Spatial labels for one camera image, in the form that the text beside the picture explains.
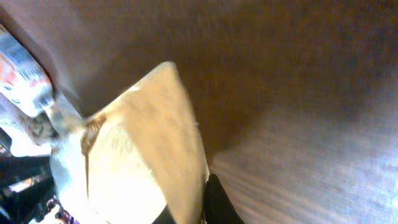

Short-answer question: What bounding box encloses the green lid jar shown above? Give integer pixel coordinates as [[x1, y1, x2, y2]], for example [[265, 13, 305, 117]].
[[1, 26, 58, 157]]

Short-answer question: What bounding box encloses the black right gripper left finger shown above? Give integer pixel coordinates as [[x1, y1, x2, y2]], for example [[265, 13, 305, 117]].
[[152, 205, 176, 224]]

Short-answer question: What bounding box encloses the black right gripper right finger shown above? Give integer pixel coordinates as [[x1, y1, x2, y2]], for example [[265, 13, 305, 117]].
[[204, 174, 244, 224]]

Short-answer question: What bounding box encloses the beige brown snack bag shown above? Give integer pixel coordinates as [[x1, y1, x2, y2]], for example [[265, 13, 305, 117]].
[[50, 62, 209, 223]]

